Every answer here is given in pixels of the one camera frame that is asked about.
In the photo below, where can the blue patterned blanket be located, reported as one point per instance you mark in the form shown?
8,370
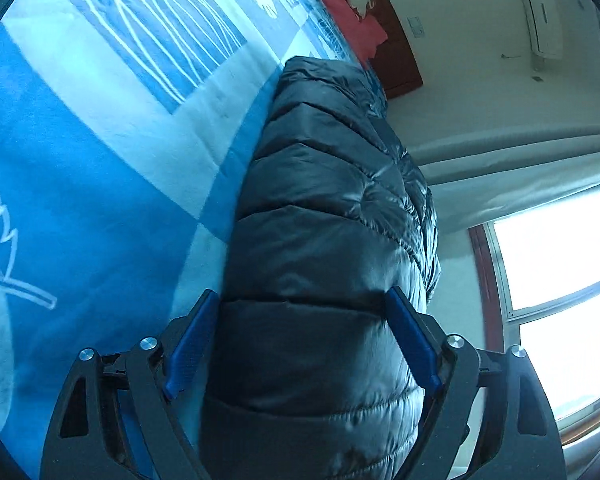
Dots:
80,160

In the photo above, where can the white air conditioner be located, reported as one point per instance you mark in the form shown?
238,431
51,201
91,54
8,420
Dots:
540,10

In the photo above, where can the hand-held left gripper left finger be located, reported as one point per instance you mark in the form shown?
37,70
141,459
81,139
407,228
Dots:
190,355

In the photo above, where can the red pillow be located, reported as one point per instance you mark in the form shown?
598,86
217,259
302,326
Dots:
352,30

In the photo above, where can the long pale curtain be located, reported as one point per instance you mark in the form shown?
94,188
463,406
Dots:
505,160

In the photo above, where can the white wall switch panel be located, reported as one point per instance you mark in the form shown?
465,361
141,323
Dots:
416,27

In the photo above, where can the red-framed window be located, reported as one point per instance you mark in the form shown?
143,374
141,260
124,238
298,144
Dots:
560,310

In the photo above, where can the black puffer jacket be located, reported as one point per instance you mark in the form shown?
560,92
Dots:
320,240

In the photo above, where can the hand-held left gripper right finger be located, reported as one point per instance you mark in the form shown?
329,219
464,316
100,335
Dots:
410,340

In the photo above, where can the brown wooden headboard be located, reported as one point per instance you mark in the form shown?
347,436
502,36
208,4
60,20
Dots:
401,65

